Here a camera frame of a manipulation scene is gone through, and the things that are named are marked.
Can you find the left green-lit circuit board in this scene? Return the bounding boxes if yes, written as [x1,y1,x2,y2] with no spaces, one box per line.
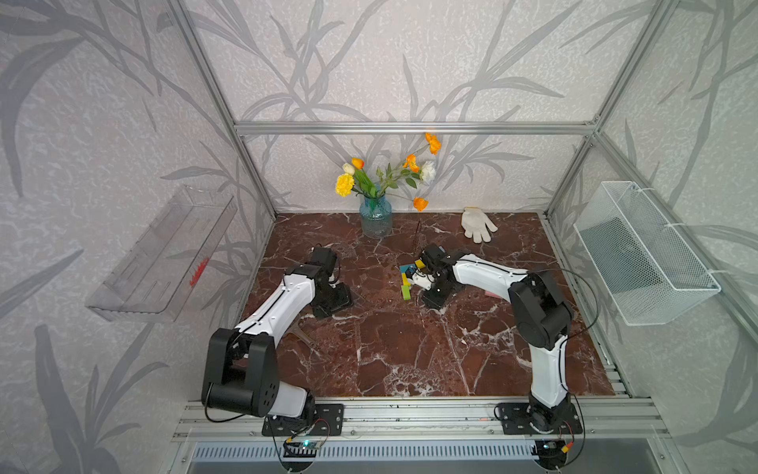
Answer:
[282,438,326,458]

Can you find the clear plastic wall shelf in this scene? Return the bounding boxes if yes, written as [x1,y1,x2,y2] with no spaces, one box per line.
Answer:
[85,185,238,323]

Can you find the white wire mesh basket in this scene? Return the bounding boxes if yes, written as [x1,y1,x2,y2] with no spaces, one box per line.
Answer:
[574,181,722,326]

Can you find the blue glass vase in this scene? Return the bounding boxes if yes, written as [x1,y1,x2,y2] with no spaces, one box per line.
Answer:
[359,197,393,239]

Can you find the artificial flower bouquet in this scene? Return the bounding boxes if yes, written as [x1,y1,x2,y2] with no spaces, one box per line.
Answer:
[335,132,442,213]

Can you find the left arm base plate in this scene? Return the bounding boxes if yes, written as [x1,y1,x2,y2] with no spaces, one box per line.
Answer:
[262,403,345,436]

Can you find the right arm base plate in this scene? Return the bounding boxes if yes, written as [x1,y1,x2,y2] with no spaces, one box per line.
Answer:
[493,401,584,436]

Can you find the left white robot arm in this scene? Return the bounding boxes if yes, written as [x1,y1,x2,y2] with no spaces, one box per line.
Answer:
[201,247,353,425]

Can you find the white work glove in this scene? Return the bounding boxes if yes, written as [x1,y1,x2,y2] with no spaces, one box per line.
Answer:
[461,207,499,244]

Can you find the right circuit board with connector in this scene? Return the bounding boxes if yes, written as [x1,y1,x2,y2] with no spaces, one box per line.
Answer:
[532,440,574,471]

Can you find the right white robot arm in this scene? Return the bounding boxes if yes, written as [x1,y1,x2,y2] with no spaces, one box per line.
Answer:
[418,244,574,434]

